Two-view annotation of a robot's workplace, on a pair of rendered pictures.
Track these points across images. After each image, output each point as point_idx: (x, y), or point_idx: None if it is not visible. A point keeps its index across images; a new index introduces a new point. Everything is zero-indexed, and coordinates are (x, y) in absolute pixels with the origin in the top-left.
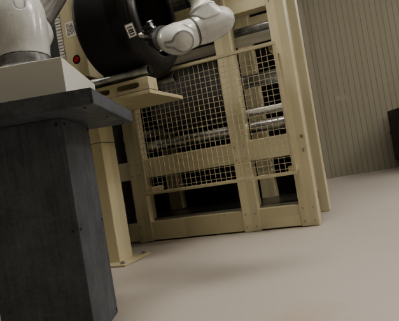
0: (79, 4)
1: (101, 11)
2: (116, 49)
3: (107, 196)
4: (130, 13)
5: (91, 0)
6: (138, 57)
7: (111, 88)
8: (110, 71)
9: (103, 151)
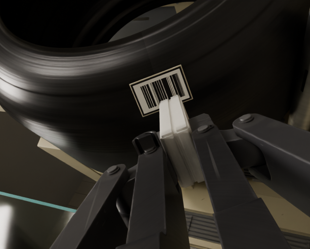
0: (102, 172)
1: (107, 156)
2: (227, 125)
3: None
4: (98, 85)
5: (86, 160)
6: (267, 54)
7: None
8: (281, 112)
9: None
